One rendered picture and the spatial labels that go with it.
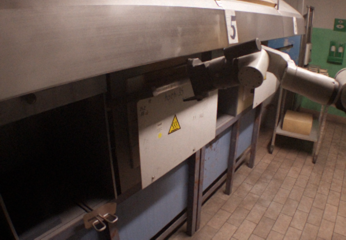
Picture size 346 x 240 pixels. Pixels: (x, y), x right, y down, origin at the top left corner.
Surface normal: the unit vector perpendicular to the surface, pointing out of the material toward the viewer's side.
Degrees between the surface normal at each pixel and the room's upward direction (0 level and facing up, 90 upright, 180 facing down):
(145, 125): 90
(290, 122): 90
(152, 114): 90
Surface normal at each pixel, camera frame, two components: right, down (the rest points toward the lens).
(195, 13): 0.78, 0.04
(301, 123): -0.50, 0.31
